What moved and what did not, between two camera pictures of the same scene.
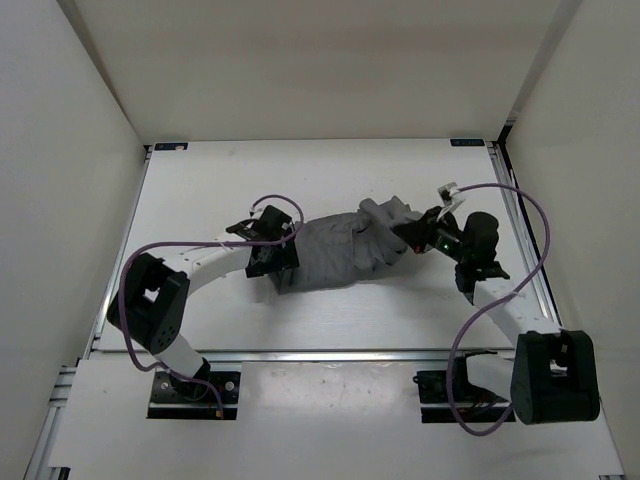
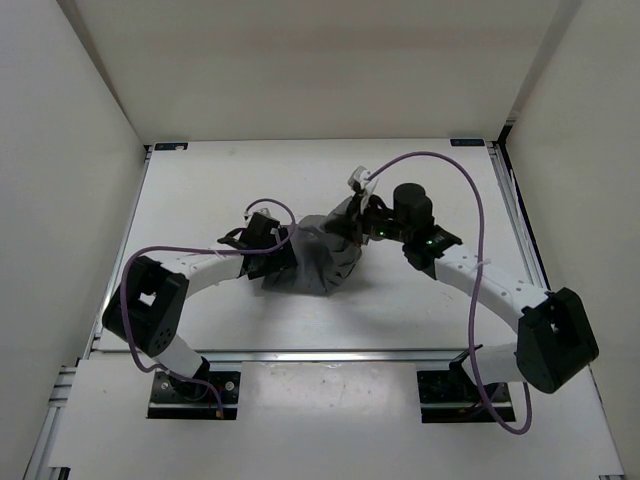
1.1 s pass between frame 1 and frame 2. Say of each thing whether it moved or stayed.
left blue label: stayed
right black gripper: moved
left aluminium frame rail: stayed
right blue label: stayed
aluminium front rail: stayed
